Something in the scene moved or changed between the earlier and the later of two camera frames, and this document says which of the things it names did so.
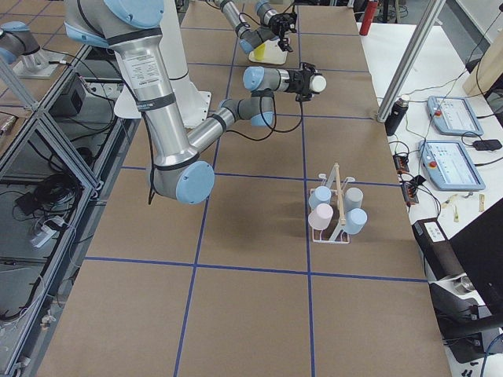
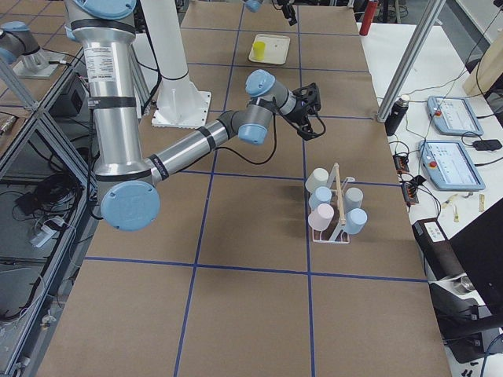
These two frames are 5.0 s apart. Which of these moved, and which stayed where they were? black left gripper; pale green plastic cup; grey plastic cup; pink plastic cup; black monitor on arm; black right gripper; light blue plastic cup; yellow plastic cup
Moved: black right gripper; black left gripper; pale green plastic cup
Stayed: yellow plastic cup; black monitor on arm; grey plastic cup; light blue plastic cup; pink plastic cup
